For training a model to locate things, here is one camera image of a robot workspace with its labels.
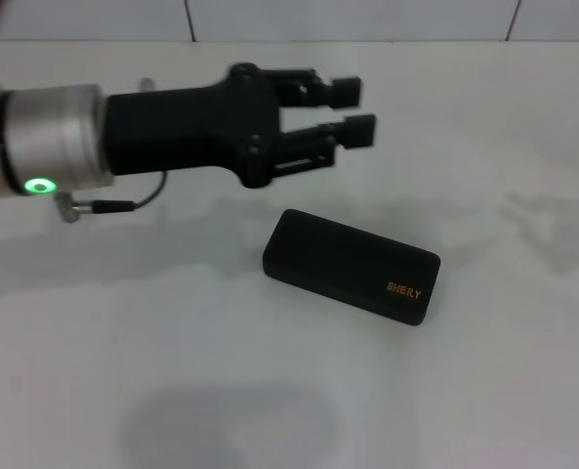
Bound left gripper cable with connector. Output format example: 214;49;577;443
54;170;169;224

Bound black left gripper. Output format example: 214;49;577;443
102;62;284;191

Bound black glasses case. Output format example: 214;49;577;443
261;208;442;328

